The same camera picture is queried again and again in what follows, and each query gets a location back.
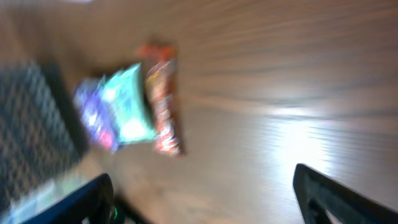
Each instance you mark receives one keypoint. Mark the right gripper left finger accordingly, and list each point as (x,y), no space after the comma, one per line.
(92,201)

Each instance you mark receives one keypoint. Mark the teal wrapped snack packet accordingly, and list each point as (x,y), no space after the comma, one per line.
(125,93)

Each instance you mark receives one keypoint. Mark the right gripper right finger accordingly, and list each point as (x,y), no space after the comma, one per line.
(318,194)

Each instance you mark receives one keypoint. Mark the grey plastic mesh basket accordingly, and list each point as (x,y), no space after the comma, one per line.
(41,133)

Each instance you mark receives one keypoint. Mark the purple square snack packet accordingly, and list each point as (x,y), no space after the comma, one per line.
(94,114)

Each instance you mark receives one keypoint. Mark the orange Top snack bar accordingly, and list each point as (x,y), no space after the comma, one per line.
(161,76)

